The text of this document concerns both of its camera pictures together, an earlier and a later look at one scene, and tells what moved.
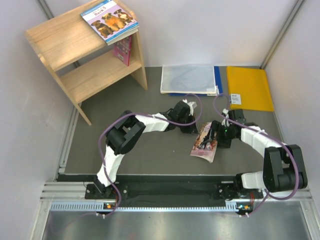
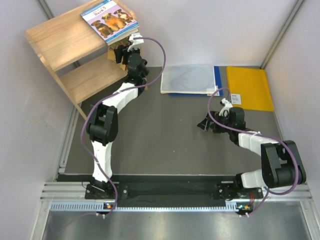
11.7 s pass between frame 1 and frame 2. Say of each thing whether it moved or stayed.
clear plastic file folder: stayed
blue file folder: stayed
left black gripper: moved
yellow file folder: stayed
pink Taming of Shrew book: moved
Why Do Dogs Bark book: stayed
